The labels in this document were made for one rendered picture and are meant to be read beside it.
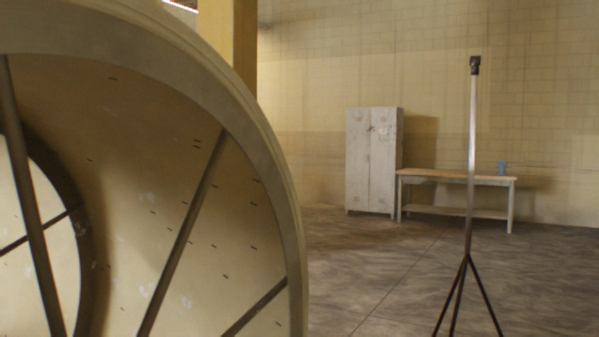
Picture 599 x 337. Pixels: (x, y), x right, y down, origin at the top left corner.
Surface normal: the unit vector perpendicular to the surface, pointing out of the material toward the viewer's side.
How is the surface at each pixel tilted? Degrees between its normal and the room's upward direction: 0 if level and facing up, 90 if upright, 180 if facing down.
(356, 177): 90
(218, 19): 90
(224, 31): 90
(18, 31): 90
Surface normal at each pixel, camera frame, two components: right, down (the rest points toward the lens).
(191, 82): 0.89, 0.05
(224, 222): -0.44, 0.42
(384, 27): -0.46, 0.07
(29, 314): -0.43, -0.29
